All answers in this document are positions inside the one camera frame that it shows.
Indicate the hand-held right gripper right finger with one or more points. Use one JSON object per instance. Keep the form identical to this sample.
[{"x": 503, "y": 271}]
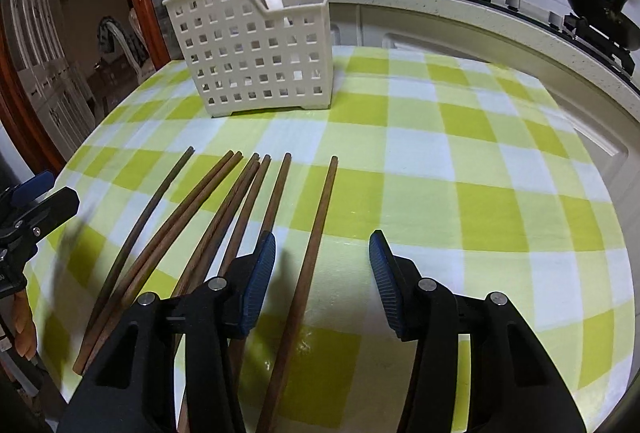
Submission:
[{"x": 385, "y": 283}]

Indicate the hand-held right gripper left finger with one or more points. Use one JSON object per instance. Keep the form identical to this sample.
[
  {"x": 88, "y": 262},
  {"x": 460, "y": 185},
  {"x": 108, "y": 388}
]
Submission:
[{"x": 260, "y": 283}]

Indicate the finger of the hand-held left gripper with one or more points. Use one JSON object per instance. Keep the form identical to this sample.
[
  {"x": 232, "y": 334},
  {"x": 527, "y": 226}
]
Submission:
[
  {"x": 30, "y": 189},
  {"x": 55, "y": 209}
]

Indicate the bunch of wooden chopsticks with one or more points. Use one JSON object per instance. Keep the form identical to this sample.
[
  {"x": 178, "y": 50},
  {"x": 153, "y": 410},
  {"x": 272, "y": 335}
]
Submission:
[{"x": 318, "y": 223}]

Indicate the white perforated plastic basket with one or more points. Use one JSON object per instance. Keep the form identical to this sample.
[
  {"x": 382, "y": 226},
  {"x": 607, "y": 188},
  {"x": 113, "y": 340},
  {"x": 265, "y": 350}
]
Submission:
[{"x": 272, "y": 109}]

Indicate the person's left hand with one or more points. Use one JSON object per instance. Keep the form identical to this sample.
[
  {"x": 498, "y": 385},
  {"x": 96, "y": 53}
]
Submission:
[{"x": 23, "y": 320}]

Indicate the green checked tablecloth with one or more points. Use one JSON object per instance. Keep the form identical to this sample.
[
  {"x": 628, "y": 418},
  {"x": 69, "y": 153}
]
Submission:
[{"x": 425, "y": 193}]

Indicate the white panelled cabinet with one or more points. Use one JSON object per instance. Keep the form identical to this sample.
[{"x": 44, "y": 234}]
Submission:
[{"x": 55, "y": 88}]

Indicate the white chair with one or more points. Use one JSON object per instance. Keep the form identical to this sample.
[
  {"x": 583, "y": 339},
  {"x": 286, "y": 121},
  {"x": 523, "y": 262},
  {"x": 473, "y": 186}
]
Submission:
[{"x": 117, "y": 43}]

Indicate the black wok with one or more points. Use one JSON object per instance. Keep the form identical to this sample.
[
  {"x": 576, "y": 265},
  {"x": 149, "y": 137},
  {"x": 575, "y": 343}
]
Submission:
[{"x": 595, "y": 8}]

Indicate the wooden door frame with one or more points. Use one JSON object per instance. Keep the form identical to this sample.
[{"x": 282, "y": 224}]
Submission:
[{"x": 20, "y": 103}]

